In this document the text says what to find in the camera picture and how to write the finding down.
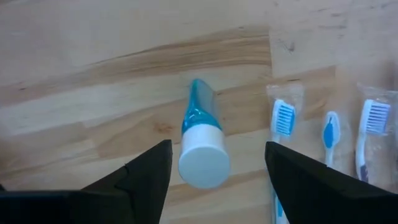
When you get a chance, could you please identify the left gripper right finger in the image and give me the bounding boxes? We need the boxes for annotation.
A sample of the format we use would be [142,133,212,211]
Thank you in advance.
[265,141,398,224]

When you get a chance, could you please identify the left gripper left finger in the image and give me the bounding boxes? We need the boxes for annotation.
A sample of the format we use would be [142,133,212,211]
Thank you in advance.
[0,139,174,224]

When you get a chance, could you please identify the blue white toothbrush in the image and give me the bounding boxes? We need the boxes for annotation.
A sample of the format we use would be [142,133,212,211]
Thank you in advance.
[321,110,342,169]
[266,83,305,224]

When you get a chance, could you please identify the teal toothpaste tube white cap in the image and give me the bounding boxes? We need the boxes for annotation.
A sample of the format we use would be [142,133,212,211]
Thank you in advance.
[177,78,231,190]

